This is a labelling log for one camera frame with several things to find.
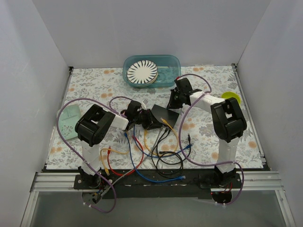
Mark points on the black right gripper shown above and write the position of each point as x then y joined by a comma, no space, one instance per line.
176,100

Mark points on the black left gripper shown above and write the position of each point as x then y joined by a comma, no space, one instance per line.
147,117

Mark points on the black network switch box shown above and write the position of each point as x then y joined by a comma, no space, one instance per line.
168,115

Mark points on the yellow ethernet cable short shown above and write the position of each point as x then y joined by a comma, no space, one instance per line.
108,150

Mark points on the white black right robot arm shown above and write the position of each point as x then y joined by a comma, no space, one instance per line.
228,121

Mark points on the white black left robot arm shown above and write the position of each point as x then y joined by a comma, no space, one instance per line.
93,126

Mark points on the white blue striped plate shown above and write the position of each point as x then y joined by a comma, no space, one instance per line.
142,73

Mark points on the teal plastic container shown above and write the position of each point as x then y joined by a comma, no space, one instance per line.
168,69

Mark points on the lime green bowl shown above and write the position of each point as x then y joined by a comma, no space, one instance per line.
230,94

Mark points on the mint green plastic lid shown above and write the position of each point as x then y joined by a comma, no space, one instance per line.
67,121

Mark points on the aluminium frame rail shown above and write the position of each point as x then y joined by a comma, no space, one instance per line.
54,202

